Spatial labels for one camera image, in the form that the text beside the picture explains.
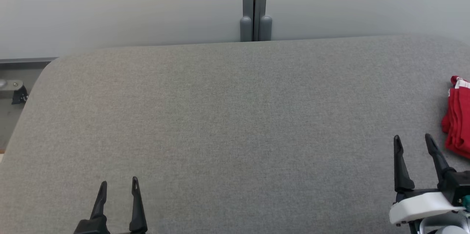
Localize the metal leg with black caster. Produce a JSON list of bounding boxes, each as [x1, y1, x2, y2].
[[0, 79, 29, 105]]

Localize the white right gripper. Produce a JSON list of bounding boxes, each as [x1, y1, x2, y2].
[[389, 133, 467, 225]]

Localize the grey fabric sofa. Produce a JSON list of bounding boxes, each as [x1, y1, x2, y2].
[[0, 35, 470, 234]]

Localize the red Bulls 23 shorts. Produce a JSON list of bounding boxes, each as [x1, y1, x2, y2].
[[442, 86, 470, 159]]

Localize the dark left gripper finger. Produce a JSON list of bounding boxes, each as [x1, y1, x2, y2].
[[90, 180, 108, 223], [129, 176, 148, 233]]

